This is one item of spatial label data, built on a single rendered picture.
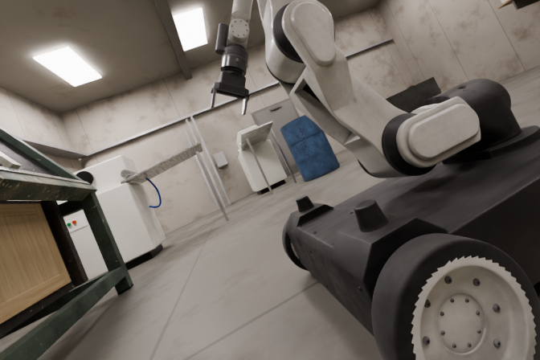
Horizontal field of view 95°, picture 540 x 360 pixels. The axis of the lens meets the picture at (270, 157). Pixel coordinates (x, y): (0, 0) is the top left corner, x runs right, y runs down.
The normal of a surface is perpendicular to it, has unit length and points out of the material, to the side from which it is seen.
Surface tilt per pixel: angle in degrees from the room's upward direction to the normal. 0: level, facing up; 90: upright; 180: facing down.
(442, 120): 90
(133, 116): 90
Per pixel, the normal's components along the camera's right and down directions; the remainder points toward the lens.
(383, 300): -0.94, -0.30
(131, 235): 0.20, -0.15
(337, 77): 0.33, 0.26
